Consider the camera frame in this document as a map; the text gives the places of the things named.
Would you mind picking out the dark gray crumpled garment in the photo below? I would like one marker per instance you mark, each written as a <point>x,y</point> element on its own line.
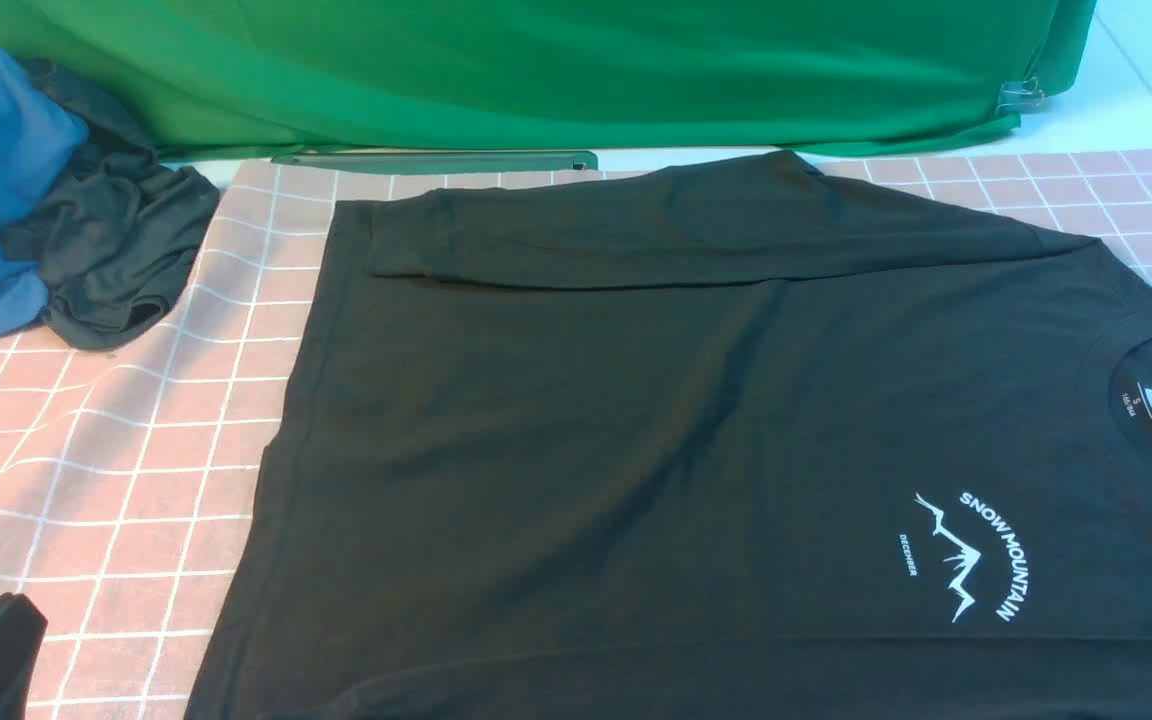
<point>116,237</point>

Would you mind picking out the green backdrop cloth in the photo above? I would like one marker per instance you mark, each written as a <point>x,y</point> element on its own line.
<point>227,79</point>

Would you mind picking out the clear binder clip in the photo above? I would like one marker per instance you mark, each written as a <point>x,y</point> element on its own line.
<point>1020,96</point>

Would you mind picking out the gray-green flat bar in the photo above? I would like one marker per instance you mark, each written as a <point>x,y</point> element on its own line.
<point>436,163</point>

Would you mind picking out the pink checkered tablecloth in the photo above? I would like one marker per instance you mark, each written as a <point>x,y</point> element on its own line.
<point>126,478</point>

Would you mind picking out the dark gray long-sleeve top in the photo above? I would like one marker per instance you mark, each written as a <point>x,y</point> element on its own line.
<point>738,440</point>

